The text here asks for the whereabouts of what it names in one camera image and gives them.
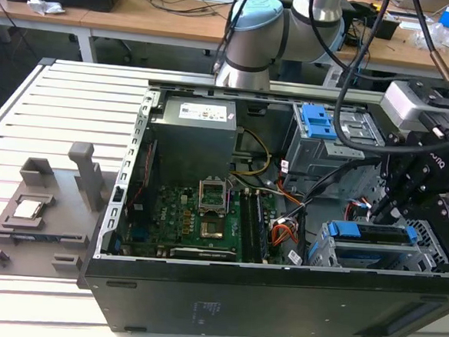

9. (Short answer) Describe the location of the crumpled white paper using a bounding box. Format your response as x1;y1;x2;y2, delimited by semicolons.
26;0;67;16

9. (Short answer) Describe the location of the grey metal drive cage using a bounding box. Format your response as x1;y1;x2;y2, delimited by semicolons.
281;101;394;192

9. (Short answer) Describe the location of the blue drive latch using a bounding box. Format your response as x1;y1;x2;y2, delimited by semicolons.
298;103;341;142

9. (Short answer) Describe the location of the grey power supply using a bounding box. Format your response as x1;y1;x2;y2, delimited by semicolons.
147;93;240;174

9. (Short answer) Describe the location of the metal socket cover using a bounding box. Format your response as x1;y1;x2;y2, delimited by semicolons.
197;177;231;216

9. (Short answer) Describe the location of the black RAM stick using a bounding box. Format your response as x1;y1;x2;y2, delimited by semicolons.
249;192;274;263

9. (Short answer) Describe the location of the green motherboard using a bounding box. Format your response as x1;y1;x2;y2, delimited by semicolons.
121;179;274;265

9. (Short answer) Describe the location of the clear plastic bag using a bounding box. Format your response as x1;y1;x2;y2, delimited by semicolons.
412;20;449;51

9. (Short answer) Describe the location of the silver CPU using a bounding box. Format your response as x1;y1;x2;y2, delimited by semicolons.
12;199;45;221

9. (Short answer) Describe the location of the grey parts rack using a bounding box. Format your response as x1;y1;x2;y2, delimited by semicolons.
0;136;110;283

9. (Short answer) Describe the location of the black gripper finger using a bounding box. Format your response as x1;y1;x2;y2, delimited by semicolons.
370;128;433;229
391;187;449;232

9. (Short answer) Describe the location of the CPU socket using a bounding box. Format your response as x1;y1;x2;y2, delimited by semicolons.
198;219;225;241

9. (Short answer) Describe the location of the hard disk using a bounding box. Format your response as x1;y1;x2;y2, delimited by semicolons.
325;219;420;270

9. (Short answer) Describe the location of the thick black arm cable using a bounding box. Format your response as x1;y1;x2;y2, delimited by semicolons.
331;0;449;160

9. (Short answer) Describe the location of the blue hanging cable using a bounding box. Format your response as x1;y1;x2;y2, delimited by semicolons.
351;42;371;88

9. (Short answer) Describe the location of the wooden desk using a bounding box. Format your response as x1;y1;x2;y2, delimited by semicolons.
0;0;449;89

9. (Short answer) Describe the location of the cable with brown sleeve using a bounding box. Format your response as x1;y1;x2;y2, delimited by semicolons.
406;0;449;83

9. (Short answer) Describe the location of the black RAM slot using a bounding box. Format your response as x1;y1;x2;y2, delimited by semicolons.
236;191;261;263

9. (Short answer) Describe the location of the yellow and black wire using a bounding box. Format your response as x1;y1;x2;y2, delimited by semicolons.
229;127;274;179

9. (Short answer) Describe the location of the small black box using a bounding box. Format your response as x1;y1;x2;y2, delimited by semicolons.
374;16;401;39

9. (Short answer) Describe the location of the orange wire bundle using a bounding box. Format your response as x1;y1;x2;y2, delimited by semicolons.
269;222;301;249

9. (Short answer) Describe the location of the metal disk bay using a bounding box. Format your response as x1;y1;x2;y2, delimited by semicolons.
304;211;449;276

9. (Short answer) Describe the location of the locking lever wire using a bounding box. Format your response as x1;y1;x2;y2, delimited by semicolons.
224;175;235;216

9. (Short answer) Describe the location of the black graphics card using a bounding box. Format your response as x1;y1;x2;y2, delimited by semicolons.
168;245;239;263

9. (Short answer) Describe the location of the thick black wire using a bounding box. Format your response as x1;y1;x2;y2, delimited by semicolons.
302;150;383;211

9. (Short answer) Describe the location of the red and blue disk wire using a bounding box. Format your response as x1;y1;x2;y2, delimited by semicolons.
344;198;377;223

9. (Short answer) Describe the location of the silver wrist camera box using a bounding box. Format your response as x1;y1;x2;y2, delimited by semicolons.
379;79;434;132

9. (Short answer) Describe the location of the black PC case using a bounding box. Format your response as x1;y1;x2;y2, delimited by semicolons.
73;72;449;337

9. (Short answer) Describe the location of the dark RAM stick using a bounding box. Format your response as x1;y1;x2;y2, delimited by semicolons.
9;231;84;245

